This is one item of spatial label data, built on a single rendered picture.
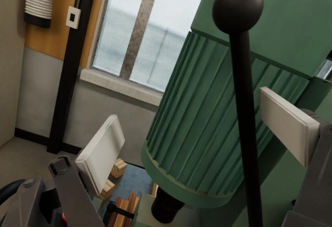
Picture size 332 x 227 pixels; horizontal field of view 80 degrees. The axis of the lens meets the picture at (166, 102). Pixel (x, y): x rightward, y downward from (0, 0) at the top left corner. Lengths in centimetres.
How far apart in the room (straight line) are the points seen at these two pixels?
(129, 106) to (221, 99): 154
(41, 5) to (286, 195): 158
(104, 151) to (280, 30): 20
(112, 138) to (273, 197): 26
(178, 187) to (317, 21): 25
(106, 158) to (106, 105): 164
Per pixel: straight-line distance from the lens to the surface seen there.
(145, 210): 46
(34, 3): 163
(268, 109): 18
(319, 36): 26
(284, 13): 24
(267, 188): 34
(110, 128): 18
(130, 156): 202
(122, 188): 71
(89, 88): 179
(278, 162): 32
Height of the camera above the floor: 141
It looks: 21 degrees down
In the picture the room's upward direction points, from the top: 22 degrees clockwise
